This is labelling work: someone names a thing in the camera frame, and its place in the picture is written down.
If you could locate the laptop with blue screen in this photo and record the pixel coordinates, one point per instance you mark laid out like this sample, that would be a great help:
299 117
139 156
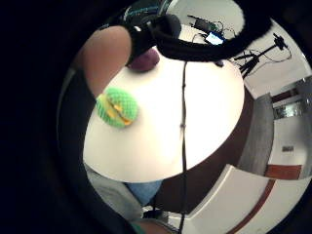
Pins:
214 38

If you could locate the black electronic box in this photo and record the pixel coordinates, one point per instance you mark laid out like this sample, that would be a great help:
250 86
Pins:
203 23

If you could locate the purple round toy fruit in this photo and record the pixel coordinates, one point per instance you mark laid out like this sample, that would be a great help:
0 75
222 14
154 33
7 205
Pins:
144 61

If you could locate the green crochet burger toy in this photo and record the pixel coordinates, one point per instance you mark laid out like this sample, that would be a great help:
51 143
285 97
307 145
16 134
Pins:
118 105

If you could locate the the person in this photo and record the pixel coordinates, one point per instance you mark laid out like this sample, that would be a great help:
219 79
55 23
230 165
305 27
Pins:
143 191

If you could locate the brown wooden door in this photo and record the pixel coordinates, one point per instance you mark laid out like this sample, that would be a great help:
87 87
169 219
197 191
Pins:
283 172

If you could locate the black camera tripod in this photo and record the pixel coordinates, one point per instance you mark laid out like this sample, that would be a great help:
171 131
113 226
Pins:
255 60

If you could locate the small grey wall plate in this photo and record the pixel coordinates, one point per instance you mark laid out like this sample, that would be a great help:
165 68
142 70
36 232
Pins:
287 148

